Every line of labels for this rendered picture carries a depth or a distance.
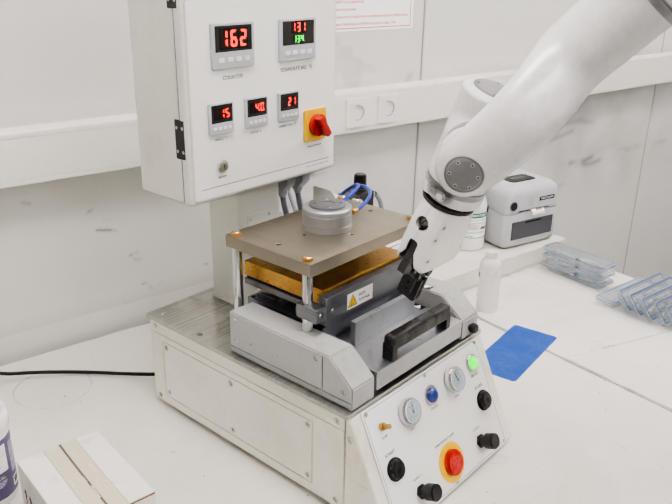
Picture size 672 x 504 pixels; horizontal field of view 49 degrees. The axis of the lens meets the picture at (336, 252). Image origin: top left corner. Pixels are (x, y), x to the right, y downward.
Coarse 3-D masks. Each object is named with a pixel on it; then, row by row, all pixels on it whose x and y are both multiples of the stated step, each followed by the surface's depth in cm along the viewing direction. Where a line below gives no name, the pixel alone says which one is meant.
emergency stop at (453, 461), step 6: (450, 450) 113; (456, 450) 114; (450, 456) 112; (456, 456) 113; (462, 456) 114; (444, 462) 112; (450, 462) 112; (456, 462) 113; (462, 462) 114; (450, 468) 112; (456, 468) 113; (462, 468) 114; (450, 474) 112; (456, 474) 113
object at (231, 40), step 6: (222, 30) 107; (228, 30) 108; (234, 30) 109; (240, 30) 110; (246, 30) 111; (222, 36) 108; (228, 36) 108; (234, 36) 109; (240, 36) 110; (246, 36) 111; (222, 42) 108; (228, 42) 109; (234, 42) 110; (240, 42) 110; (246, 42) 111; (222, 48) 108; (228, 48) 109; (234, 48) 110
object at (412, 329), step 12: (432, 312) 112; (444, 312) 114; (408, 324) 108; (420, 324) 109; (432, 324) 112; (444, 324) 115; (384, 336) 106; (396, 336) 105; (408, 336) 107; (384, 348) 106; (396, 348) 106
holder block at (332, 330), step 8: (248, 296) 120; (256, 296) 120; (392, 296) 122; (264, 304) 118; (272, 304) 117; (288, 304) 117; (376, 304) 119; (280, 312) 115; (288, 312) 115; (360, 312) 116; (296, 320) 113; (344, 320) 114; (320, 328) 110; (328, 328) 111; (336, 328) 113; (344, 328) 114
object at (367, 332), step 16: (384, 304) 114; (400, 304) 117; (352, 320) 109; (368, 320) 111; (384, 320) 114; (400, 320) 118; (336, 336) 113; (352, 336) 110; (368, 336) 112; (432, 336) 113; (448, 336) 117; (368, 352) 108; (400, 352) 109; (416, 352) 110; (432, 352) 114; (368, 368) 104; (384, 368) 104; (400, 368) 108; (384, 384) 106
